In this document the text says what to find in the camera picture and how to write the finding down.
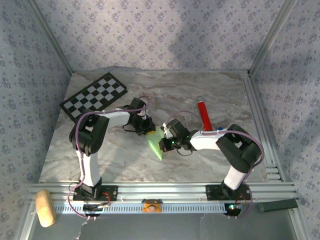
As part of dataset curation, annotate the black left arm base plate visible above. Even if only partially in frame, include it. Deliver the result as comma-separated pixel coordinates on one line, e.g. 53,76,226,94
72,184,119,202

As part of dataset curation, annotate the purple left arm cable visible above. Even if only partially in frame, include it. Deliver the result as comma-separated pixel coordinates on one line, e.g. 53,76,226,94
66,96,151,221

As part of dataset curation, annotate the black and white checkerboard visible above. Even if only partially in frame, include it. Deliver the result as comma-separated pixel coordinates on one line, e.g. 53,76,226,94
59,72,129,125

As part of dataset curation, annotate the tan cork block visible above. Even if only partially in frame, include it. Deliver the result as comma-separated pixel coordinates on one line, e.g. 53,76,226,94
34,189,57,228

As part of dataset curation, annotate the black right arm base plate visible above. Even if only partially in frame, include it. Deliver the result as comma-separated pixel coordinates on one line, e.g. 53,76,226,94
205,184,252,202

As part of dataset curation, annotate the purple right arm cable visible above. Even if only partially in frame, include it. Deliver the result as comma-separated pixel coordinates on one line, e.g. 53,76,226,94
162,110,265,220

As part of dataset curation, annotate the white slotted cable duct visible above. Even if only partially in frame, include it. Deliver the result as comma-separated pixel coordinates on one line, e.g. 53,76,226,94
53,202,227,215

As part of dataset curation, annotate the flat black bar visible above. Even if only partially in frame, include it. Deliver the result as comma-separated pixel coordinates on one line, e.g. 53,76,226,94
257,198,299,213

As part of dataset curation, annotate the long aluminium mounting rail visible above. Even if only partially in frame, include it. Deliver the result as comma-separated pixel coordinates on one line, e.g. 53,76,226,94
27,181,300,203

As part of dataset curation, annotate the red glitter tube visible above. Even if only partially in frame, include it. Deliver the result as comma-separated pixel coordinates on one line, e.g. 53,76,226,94
195,96,214,132

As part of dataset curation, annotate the aluminium frame post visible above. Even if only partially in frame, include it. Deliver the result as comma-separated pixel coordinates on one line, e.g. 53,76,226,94
24,0,76,75
248,0,300,76

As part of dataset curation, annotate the aluminium side rail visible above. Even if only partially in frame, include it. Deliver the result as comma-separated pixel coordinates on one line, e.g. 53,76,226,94
241,76,286,183

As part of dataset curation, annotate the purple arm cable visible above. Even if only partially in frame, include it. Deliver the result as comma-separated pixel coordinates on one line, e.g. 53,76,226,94
162,110,265,220
66,96,151,221

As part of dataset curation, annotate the light green paper sheet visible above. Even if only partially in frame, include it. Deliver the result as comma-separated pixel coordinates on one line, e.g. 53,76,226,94
145,125,167,161

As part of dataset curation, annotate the orange cartoon figure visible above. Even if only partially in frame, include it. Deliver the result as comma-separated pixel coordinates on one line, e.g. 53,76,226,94
141,198,163,214

